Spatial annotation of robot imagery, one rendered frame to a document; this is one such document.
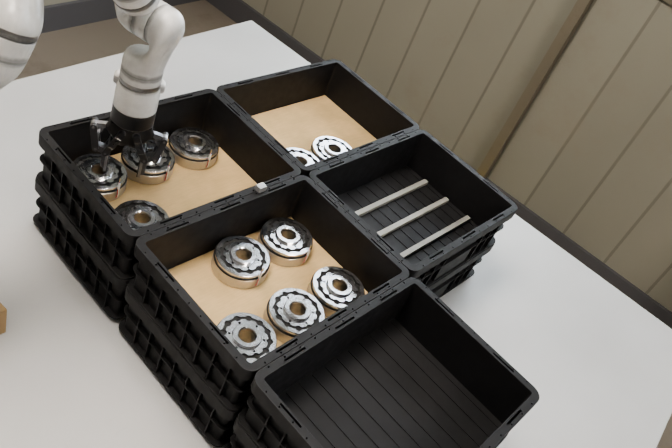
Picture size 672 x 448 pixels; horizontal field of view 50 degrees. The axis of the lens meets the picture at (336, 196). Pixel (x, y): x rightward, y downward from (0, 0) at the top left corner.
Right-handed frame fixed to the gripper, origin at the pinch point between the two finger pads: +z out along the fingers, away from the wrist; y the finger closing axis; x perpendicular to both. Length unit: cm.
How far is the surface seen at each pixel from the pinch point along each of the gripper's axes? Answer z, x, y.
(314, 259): 4.5, -11.5, 38.3
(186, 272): 4.9, -19.6, 14.0
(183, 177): 4.8, 5.6, 11.9
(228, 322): 1.9, -31.8, 20.9
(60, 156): -4.8, -6.5, -10.4
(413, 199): 4, 13, 64
